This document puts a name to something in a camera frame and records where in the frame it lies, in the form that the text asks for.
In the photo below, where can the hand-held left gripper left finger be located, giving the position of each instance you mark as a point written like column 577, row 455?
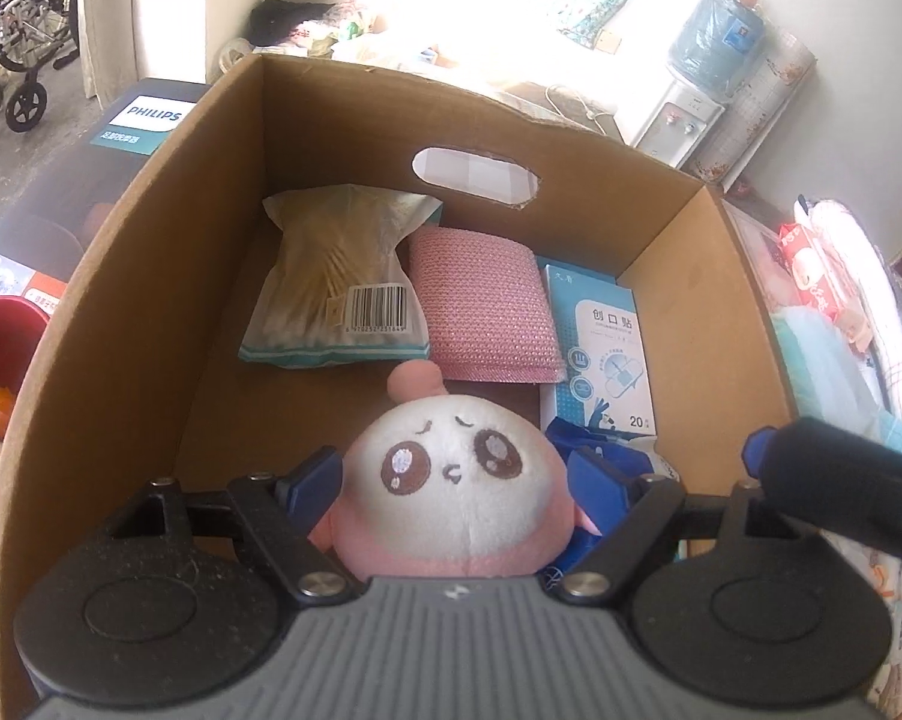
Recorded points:
column 314, row 491

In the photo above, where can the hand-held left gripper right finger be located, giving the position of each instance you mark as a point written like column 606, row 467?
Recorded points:
column 597, row 491

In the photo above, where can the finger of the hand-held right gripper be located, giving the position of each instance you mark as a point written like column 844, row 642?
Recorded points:
column 758, row 454

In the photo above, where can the blue tissue pack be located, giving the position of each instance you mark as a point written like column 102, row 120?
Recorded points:
column 563, row 435

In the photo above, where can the pink white plush toy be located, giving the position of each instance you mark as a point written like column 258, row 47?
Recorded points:
column 451, row 480

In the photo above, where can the blue white bandage box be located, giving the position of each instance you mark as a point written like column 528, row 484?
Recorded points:
column 601, row 345

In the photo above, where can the cotton swab bag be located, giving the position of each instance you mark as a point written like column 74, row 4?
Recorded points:
column 323, row 277

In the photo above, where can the pink scrubbing cloth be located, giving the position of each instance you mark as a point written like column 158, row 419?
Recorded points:
column 473, row 307

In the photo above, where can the cardboard box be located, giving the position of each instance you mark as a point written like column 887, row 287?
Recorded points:
column 196, row 240

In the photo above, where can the teal towel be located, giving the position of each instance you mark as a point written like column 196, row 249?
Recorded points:
column 811, row 360

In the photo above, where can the red white wet wipes pack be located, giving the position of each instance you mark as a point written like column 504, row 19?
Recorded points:
column 818, row 277

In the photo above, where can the white grey stitched blanket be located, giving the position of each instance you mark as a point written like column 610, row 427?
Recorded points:
column 856, row 232

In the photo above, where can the white water dispenser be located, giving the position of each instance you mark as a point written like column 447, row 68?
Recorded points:
column 676, row 120

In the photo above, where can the red plastic basin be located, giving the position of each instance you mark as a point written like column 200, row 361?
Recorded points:
column 0, row 345

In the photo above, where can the printed plastic sheet roll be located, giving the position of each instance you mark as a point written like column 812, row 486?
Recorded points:
column 766, row 90

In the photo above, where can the dark appliance box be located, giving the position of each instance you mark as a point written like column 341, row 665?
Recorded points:
column 45, row 187

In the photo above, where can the blue water bottle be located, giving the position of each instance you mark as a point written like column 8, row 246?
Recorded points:
column 713, row 37

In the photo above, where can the pile of household clutter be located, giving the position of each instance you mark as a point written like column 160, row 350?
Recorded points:
column 353, row 26

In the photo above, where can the black cloth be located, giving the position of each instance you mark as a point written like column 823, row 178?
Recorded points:
column 286, row 19

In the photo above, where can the grey curtain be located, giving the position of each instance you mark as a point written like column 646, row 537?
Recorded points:
column 113, row 15

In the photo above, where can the wheelchair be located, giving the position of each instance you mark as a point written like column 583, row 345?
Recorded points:
column 23, row 37

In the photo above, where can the beige wall box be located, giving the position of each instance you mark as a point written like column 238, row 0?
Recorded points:
column 608, row 42

